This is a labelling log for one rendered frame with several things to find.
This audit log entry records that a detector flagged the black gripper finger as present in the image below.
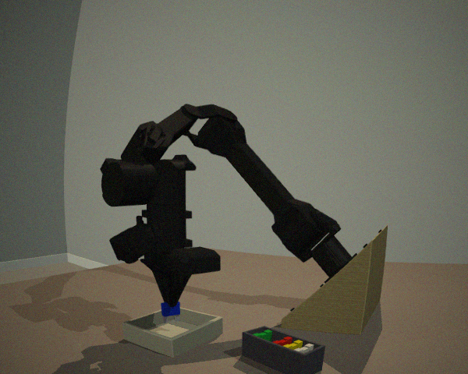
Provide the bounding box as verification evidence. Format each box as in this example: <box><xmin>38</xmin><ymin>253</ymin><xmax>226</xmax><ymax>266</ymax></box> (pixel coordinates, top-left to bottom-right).
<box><xmin>140</xmin><ymin>259</ymin><xmax>168</xmax><ymax>303</ymax></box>
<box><xmin>154</xmin><ymin>265</ymin><xmax>192</xmax><ymax>307</ymax></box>

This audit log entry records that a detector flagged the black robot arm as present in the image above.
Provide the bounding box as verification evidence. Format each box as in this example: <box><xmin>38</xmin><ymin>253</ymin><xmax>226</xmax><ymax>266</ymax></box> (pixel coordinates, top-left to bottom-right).
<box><xmin>100</xmin><ymin>104</ymin><xmax>357</xmax><ymax>283</ymax></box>

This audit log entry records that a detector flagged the red fuse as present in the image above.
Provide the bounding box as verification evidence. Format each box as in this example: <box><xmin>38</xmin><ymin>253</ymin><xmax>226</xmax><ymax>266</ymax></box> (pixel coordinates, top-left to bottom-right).
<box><xmin>273</xmin><ymin>337</ymin><xmax>293</xmax><ymax>346</ymax></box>

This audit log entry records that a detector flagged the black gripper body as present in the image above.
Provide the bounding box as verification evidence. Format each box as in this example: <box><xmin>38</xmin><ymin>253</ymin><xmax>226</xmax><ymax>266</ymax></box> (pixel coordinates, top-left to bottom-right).
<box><xmin>142</xmin><ymin>203</ymin><xmax>221</xmax><ymax>276</ymax></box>

